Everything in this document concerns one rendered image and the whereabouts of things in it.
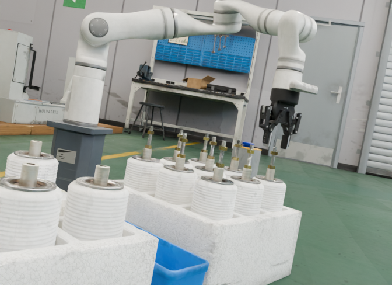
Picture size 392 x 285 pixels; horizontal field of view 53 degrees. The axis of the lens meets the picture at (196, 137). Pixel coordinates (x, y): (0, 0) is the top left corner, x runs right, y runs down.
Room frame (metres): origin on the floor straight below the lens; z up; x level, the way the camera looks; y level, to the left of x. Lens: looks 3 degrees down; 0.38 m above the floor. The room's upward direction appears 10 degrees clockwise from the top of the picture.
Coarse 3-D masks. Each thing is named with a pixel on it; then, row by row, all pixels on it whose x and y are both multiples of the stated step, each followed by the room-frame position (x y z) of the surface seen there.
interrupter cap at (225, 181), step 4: (204, 176) 0.89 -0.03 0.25; (208, 176) 0.90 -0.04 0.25; (212, 176) 0.91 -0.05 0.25; (208, 180) 0.85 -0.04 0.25; (212, 180) 0.85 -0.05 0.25; (224, 180) 0.89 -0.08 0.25; (228, 180) 0.90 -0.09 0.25; (220, 184) 0.84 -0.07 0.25; (224, 184) 0.84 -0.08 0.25; (228, 184) 0.85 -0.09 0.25; (232, 184) 0.86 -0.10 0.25
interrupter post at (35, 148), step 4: (32, 140) 0.79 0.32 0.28; (32, 144) 0.78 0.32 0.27; (36, 144) 0.78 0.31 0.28; (40, 144) 0.78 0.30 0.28; (32, 148) 0.78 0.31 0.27; (36, 148) 0.78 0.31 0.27; (40, 148) 0.78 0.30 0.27; (32, 152) 0.78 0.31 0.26; (36, 152) 0.78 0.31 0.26; (40, 152) 0.79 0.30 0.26; (36, 156) 0.78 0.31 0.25
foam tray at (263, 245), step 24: (144, 192) 0.96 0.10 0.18; (144, 216) 0.90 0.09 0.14; (168, 216) 0.86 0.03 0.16; (192, 216) 0.82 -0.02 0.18; (240, 216) 0.89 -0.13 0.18; (264, 216) 0.93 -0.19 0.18; (288, 216) 1.01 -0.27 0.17; (168, 240) 0.85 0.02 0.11; (192, 240) 0.81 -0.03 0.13; (216, 240) 0.77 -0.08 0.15; (240, 240) 0.84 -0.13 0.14; (264, 240) 0.93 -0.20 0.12; (288, 240) 1.03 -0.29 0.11; (216, 264) 0.79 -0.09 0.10; (240, 264) 0.86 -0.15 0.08; (264, 264) 0.94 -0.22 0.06; (288, 264) 1.05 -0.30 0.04
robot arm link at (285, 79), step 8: (280, 72) 1.04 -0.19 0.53; (288, 72) 1.03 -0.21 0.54; (296, 72) 1.03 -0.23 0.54; (280, 80) 1.03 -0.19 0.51; (288, 80) 1.02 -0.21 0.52; (296, 80) 1.03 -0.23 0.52; (280, 88) 1.03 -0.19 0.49; (288, 88) 1.02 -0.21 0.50; (296, 88) 0.98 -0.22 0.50; (304, 88) 0.99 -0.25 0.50; (312, 88) 1.01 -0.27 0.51
